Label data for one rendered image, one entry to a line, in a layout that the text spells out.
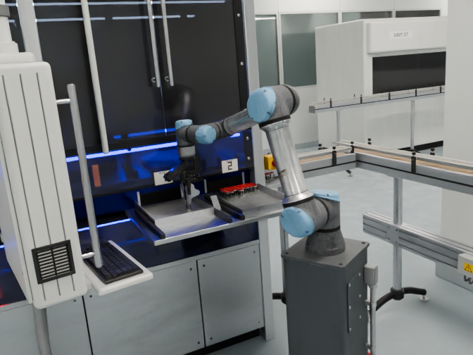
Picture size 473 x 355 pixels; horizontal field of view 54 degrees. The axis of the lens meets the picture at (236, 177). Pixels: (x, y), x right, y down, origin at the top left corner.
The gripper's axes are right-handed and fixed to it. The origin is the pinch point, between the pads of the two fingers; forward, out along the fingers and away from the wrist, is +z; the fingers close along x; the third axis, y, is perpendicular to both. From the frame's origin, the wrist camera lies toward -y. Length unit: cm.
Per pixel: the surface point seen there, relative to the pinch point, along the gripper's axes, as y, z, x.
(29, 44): -52, -70, 15
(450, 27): 179, -69, 15
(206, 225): 0.0, 5.4, -21.1
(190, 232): -8.0, 5.4, -23.9
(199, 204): 7.6, 4.4, 5.2
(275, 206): 31.8, 3.3, -22.3
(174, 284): -5.7, 44.8, 15.5
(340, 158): 105, 1, 26
